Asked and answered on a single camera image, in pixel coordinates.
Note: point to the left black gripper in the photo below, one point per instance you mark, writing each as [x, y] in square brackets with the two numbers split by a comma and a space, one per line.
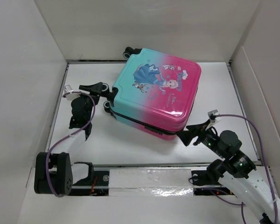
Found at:
[96, 88]

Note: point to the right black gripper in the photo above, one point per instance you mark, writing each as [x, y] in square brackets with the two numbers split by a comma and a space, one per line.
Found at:
[186, 136]

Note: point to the pink and teal kids suitcase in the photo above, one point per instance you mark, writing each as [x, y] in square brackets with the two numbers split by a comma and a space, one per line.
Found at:
[154, 92]

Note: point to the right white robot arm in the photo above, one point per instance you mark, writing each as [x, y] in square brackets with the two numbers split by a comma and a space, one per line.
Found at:
[233, 170]

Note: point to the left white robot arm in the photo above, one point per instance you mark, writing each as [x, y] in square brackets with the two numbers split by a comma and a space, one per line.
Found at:
[55, 172]

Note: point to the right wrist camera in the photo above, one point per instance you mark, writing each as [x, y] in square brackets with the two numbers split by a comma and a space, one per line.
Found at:
[213, 118]

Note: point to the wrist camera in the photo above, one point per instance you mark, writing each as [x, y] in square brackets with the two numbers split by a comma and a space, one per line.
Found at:
[67, 90]
[213, 118]

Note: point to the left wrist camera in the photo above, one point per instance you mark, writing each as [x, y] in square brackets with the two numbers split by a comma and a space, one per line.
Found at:
[67, 90]

